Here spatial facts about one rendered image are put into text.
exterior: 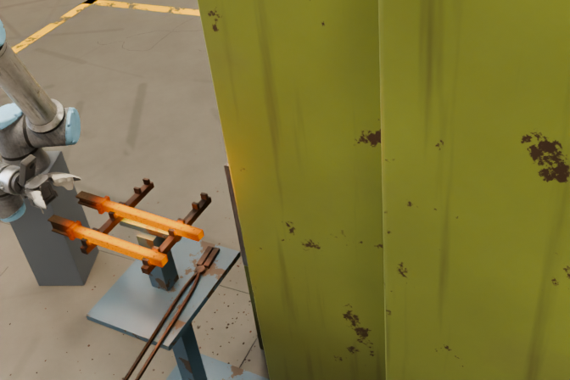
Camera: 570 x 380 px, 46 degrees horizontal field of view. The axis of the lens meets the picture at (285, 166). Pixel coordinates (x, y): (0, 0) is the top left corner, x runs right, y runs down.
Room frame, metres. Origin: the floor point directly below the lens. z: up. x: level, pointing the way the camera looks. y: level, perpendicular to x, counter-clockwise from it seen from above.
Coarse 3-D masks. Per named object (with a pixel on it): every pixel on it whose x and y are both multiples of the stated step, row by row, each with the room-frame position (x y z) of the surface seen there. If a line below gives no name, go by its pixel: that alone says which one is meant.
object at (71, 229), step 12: (60, 228) 1.47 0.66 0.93; (72, 228) 1.44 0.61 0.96; (84, 228) 1.44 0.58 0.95; (96, 240) 1.38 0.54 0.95; (108, 240) 1.37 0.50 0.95; (120, 240) 1.37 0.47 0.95; (120, 252) 1.34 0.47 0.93; (132, 252) 1.31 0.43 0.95; (144, 252) 1.31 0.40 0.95; (156, 252) 1.30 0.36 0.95; (156, 264) 1.27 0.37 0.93
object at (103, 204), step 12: (84, 192) 1.60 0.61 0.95; (84, 204) 1.57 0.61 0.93; (96, 204) 1.53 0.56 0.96; (108, 204) 1.53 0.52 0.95; (120, 204) 1.52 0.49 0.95; (132, 216) 1.47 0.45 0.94; (144, 216) 1.45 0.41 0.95; (156, 216) 1.45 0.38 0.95; (168, 228) 1.40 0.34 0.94; (180, 228) 1.38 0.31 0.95; (192, 228) 1.38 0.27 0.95
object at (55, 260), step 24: (48, 168) 2.27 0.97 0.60; (72, 192) 2.36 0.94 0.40; (24, 216) 2.20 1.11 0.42; (48, 216) 2.19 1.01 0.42; (72, 216) 2.29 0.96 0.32; (24, 240) 2.21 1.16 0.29; (48, 240) 2.19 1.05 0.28; (72, 240) 2.23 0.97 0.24; (48, 264) 2.20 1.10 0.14; (72, 264) 2.18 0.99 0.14
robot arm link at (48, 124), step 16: (0, 32) 2.03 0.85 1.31; (0, 48) 2.02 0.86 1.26; (0, 64) 2.03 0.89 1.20; (16, 64) 2.08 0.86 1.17; (0, 80) 2.06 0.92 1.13; (16, 80) 2.08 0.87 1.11; (32, 80) 2.14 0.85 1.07; (16, 96) 2.10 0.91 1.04; (32, 96) 2.13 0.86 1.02; (32, 112) 2.15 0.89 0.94; (48, 112) 2.19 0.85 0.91; (64, 112) 2.26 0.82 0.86; (32, 128) 2.19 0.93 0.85; (48, 128) 2.18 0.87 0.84; (64, 128) 2.22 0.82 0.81; (80, 128) 2.32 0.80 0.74; (32, 144) 2.23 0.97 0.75; (48, 144) 2.22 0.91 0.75; (64, 144) 2.22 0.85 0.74
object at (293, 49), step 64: (256, 0) 1.30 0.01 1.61; (320, 0) 1.23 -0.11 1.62; (256, 64) 1.31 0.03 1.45; (320, 64) 1.24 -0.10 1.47; (256, 128) 1.32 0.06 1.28; (320, 128) 1.24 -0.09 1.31; (256, 192) 1.34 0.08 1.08; (320, 192) 1.25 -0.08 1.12; (256, 256) 1.35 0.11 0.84; (320, 256) 1.26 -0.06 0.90; (320, 320) 1.27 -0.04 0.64; (384, 320) 1.17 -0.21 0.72
